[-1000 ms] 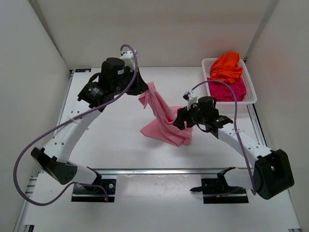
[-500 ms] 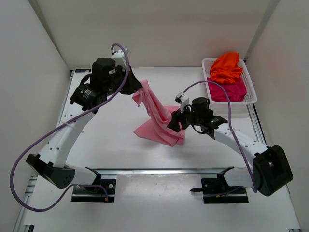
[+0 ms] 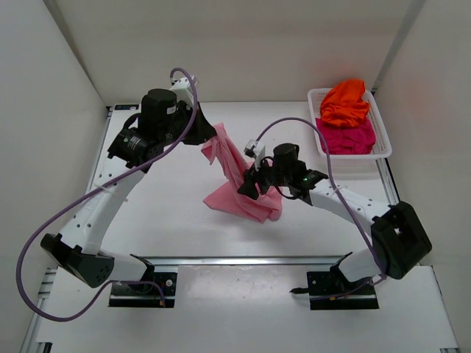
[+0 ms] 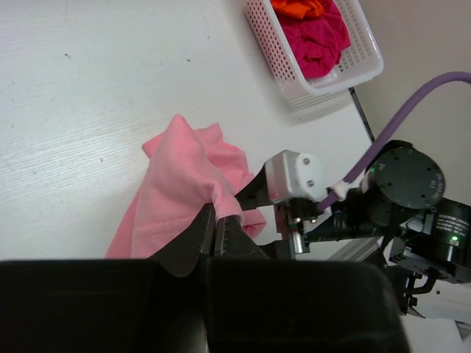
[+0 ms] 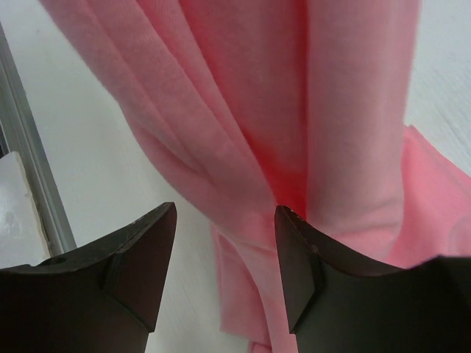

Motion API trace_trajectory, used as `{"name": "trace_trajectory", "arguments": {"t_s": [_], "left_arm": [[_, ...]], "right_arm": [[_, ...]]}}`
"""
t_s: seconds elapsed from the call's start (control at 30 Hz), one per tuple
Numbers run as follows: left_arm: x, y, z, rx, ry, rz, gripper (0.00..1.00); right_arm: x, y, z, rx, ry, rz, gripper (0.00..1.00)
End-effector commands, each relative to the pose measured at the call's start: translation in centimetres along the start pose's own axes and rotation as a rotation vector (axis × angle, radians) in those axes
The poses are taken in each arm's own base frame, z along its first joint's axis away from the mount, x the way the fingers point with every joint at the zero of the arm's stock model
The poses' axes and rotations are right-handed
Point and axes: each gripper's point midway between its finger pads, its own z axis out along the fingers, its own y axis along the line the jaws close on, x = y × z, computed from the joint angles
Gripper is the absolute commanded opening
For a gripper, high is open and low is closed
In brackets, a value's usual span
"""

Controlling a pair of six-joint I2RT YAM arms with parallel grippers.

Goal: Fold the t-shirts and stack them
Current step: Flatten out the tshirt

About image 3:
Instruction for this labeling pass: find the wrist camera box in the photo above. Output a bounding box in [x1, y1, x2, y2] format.
[170, 76, 194, 106]
[244, 139, 266, 162]

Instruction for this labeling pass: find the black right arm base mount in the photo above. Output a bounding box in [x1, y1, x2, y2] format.
[290, 252, 379, 310]

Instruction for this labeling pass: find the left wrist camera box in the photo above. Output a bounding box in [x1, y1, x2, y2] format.
[170, 76, 194, 106]

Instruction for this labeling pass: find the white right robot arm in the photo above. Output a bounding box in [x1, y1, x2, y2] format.
[238, 140, 432, 283]

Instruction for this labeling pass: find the dark label sticker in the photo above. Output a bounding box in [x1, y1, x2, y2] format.
[114, 104, 139, 110]

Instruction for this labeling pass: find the orange t-shirt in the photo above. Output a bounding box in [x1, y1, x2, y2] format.
[320, 79, 369, 128]

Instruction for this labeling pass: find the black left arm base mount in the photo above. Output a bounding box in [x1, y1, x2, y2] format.
[108, 258, 178, 308]

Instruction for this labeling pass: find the white perforated plastic basket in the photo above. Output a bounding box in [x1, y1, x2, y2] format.
[307, 88, 392, 160]

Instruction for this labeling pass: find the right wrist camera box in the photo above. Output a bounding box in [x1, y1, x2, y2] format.
[244, 139, 266, 162]

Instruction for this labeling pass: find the magenta t-shirt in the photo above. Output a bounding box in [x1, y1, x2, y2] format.
[316, 118, 376, 155]

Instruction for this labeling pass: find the light pink t-shirt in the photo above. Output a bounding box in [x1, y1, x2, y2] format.
[201, 123, 283, 223]

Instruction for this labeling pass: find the aluminium table edge rail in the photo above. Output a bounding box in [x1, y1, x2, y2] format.
[144, 256, 341, 267]

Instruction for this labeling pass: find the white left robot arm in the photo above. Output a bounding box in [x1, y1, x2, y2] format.
[40, 86, 216, 288]

